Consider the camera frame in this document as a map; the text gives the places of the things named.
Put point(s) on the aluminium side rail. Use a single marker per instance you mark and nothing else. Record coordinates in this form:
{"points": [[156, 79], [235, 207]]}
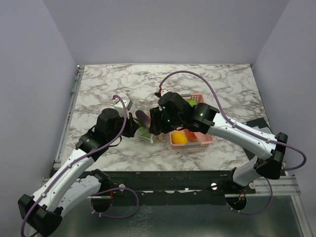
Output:
{"points": [[66, 128]]}

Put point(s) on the dark purple eggplant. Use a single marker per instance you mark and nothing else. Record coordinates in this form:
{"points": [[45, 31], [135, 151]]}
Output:
{"points": [[143, 118]]}

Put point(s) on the green grape bunch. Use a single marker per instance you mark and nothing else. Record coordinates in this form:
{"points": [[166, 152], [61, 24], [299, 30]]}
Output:
{"points": [[143, 133]]}

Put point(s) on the black pad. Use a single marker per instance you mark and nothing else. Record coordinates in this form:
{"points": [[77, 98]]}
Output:
{"points": [[263, 145]]}

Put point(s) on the clear zip top bag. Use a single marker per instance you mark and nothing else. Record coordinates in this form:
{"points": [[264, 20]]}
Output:
{"points": [[154, 137]]}

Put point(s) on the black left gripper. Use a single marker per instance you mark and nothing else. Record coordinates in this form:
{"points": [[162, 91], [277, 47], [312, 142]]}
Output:
{"points": [[130, 133]]}

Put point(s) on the yellow lemon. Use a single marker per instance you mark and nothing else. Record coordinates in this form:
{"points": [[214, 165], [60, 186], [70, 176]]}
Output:
{"points": [[179, 138]]}

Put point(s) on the pink perforated plastic basket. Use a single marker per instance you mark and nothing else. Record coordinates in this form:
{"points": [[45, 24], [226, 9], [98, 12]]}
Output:
{"points": [[204, 140]]}

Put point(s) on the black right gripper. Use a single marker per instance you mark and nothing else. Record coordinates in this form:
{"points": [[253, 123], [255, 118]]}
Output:
{"points": [[156, 116]]}

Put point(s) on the black mounting rail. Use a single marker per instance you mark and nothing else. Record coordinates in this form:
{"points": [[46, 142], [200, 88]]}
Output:
{"points": [[178, 187]]}

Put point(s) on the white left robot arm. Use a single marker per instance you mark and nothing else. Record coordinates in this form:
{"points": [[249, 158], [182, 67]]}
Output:
{"points": [[46, 207]]}

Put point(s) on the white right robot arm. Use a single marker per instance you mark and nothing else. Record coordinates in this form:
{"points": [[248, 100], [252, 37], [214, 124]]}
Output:
{"points": [[213, 122]]}

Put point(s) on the green custard apple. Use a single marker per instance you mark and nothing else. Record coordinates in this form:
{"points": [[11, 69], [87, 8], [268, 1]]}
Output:
{"points": [[192, 102]]}

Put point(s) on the red watermelon slice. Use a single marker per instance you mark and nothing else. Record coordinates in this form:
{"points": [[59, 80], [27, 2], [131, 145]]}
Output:
{"points": [[190, 136]]}

